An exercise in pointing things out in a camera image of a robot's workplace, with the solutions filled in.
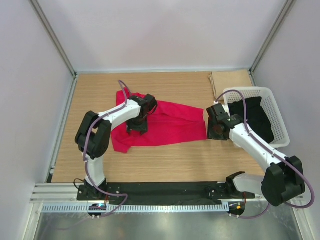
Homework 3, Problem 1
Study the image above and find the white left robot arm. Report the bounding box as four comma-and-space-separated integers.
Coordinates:
75, 94, 158, 201

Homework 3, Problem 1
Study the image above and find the pink red t shirt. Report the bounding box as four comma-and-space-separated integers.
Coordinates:
111, 100, 207, 154

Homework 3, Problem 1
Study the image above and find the folded beige t shirt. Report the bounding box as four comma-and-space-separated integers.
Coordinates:
208, 69, 253, 100

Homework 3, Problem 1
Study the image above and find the left aluminium corner post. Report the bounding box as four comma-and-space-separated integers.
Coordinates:
29, 0, 78, 78

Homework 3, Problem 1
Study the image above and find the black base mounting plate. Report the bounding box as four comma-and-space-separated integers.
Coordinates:
76, 181, 256, 202

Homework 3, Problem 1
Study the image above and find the aluminium frame rail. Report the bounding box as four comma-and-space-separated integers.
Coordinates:
29, 181, 305, 203

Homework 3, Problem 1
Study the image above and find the white slotted cable duct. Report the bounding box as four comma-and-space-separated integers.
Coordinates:
41, 202, 229, 214

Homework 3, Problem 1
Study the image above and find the white perforated plastic basket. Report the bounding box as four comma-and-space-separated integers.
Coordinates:
223, 86, 290, 149

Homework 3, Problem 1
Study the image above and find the right aluminium corner post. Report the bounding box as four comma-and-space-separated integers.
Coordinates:
249, 0, 297, 76

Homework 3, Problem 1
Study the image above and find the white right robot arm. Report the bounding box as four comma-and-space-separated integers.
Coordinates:
206, 103, 306, 207

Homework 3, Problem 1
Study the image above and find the aluminium corner post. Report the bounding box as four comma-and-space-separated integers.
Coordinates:
29, 0, 78, 78
249, 0, 297, 76

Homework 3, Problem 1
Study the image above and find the black t shirt in basket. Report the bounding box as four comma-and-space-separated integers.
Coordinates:
228, 96, 275, 144

